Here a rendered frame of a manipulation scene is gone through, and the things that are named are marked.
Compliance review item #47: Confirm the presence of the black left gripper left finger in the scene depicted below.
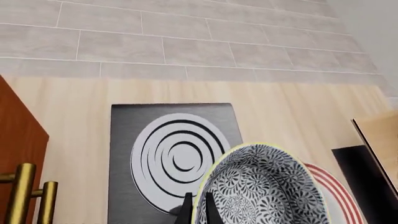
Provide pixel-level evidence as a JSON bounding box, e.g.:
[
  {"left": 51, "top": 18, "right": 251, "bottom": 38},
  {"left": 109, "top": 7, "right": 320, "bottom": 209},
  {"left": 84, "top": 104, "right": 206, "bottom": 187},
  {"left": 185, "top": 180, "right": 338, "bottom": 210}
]
[{"left": 176, "top": 192, "right": 195, "bottom": 224}]

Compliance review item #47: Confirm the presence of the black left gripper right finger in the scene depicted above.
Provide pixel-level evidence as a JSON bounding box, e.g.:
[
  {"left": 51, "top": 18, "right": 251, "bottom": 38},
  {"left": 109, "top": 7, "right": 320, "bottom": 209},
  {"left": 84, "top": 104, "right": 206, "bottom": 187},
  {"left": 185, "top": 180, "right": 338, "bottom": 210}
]
[{"left": 203, "top": 192, "right": 223, "bottom": 224}]

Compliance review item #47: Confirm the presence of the red-brown wooden cabinet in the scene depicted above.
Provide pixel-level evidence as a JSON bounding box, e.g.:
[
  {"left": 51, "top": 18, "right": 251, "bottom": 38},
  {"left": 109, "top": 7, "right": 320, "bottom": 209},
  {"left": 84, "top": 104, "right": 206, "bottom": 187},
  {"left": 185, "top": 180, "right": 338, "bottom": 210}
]
[{"left": 0, "top": 73, "right": 50, "bottom": 224}]

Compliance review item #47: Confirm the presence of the flat black stove plate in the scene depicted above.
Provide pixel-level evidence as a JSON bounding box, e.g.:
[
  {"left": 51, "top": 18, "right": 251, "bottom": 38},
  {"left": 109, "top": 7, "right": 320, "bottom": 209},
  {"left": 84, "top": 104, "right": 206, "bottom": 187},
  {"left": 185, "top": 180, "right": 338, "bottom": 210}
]
[{"left": 106, "top": 101, "right": 244, "bottom": 224}]

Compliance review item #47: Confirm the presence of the white plate with red rings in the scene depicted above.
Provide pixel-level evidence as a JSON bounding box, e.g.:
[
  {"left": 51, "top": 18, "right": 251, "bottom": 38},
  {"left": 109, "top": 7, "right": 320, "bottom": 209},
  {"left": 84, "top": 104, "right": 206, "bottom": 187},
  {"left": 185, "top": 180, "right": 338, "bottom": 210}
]
[{"left": 302, "top": 162, "right": 364, "bottom": 224}]

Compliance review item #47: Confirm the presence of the black microwave oven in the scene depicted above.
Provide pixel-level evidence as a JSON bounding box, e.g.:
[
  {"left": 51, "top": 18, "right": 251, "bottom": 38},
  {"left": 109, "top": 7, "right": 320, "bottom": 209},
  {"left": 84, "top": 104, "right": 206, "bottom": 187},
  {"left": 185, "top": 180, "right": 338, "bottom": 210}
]
[{"left": 331, "top": 109, "right": 398, "bottom": 224}]

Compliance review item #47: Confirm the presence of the brass drawer handle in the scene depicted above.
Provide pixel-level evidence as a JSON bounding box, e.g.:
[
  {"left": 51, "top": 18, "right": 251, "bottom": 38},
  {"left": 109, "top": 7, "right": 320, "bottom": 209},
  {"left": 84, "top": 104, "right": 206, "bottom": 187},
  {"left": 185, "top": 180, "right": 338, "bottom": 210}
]
[{"left": 0, "top": 162, "right": 37, "bottom": 224}]

